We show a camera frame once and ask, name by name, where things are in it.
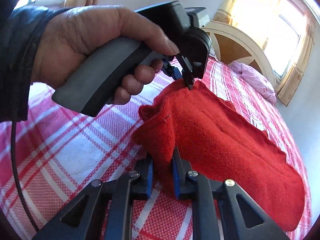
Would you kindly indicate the red knitted child sweater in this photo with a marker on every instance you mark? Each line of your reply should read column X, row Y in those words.
column 221, row 144

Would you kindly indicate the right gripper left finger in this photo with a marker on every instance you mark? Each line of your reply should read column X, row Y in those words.
column 102, row 208

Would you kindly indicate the person left hand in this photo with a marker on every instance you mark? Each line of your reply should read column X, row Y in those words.
column 71, row 36

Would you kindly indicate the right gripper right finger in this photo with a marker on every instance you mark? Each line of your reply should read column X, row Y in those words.
column 221, row 209

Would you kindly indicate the yellow curtain centre right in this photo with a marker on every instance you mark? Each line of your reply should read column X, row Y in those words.
column 293, row 76

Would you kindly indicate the cream wooden headboard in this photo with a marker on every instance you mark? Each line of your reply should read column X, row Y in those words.
column 231, row 44

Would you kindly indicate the pink pillow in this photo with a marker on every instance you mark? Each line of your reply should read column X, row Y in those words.
column 256, row 80

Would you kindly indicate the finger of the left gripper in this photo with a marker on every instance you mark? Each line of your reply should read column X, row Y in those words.
column 170, row 70
column 187, row 74

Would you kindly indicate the left forearm dark sleeve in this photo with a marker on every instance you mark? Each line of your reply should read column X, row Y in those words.
column 20, row 39

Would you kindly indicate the centre window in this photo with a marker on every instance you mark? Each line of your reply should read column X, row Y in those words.
column 287, row 32

